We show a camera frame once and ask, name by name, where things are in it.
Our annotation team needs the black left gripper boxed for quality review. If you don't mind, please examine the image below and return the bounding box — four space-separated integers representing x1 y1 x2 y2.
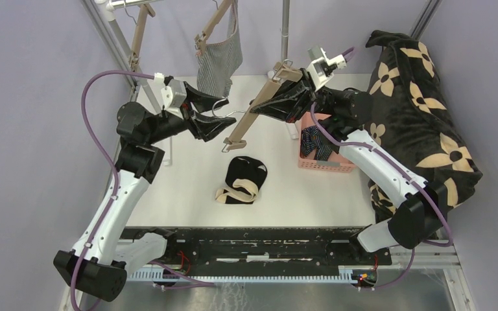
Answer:
146 80 236 144

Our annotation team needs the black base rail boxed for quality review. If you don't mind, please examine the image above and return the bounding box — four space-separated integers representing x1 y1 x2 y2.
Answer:
121 227 392 278

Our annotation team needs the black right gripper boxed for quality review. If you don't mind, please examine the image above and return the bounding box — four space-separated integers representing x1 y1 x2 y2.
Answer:
250 68 340 123

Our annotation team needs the pink plastic basket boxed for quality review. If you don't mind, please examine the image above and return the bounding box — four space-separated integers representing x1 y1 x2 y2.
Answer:
298 113 356 173

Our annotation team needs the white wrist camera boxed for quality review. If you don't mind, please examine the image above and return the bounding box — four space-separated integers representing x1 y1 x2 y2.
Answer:
153 73 187 119
306 46 346 92

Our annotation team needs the wooden clip hanger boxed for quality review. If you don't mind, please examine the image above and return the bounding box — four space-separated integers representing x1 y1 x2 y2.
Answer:
123 1 156 71
194 0 234 56
221 60 303 153

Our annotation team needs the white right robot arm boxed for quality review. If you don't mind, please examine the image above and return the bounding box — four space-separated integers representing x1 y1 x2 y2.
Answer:
250 77 451 264

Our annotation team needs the grey striped underwear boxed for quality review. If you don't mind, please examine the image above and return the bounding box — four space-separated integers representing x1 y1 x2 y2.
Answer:
196 1 243 98

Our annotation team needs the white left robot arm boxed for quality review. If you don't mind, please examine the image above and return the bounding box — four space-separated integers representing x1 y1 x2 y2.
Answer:
53 80 236 302

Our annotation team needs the black floral blanket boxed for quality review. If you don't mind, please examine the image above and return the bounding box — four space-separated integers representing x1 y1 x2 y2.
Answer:
364 30 482 209

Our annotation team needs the silver clothes rack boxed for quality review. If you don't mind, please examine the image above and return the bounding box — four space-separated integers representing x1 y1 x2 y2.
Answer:
80 1 298 166

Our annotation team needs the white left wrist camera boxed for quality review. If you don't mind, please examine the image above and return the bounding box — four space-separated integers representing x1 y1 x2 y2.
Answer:
153 73 187 119

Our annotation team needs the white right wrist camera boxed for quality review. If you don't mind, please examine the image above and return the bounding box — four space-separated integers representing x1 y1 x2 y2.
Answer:
306 46 346 92

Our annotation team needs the black underwear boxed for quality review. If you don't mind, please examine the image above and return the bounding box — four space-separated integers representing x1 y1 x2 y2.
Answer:
215 156 268 205

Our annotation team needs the white cable duct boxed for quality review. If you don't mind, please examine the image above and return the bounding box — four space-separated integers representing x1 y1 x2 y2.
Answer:
127 265 375 285

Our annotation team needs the dark striped underwear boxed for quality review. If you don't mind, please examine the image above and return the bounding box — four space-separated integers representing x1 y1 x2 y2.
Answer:
300 125 334 161

